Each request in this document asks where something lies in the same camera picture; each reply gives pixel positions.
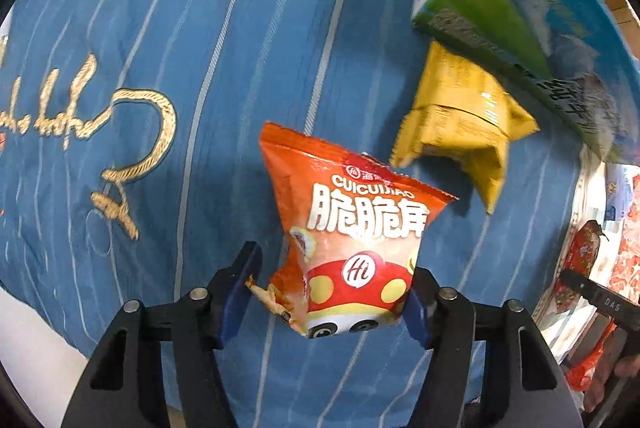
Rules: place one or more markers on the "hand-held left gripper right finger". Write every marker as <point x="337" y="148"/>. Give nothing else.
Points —
<point x="416" y="314"/>

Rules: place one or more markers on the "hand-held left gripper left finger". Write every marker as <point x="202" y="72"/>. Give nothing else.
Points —
<point x="239" y="295"/>

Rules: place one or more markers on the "person's right hand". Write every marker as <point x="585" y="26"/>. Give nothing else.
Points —
<point x="631" y="365"/>

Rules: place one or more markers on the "dark red snack packet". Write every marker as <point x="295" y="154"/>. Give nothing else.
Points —
<point x="580" y="263"/>

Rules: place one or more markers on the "white printed cloth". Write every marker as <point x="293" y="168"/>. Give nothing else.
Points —
<point x="627" y="258"/>

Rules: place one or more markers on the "red orange snack packet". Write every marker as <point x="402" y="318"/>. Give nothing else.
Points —
<point x="582" y="373"/>

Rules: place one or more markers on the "yellow snack packet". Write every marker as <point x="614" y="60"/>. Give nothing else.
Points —
<point x="460" y="118"/>

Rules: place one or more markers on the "white bed sheet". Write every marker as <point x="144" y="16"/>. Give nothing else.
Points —
<point x="35" y="358"/>

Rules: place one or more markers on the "blue striped embroidered blanket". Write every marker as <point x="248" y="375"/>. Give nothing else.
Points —
<point x="200" y="58"/>

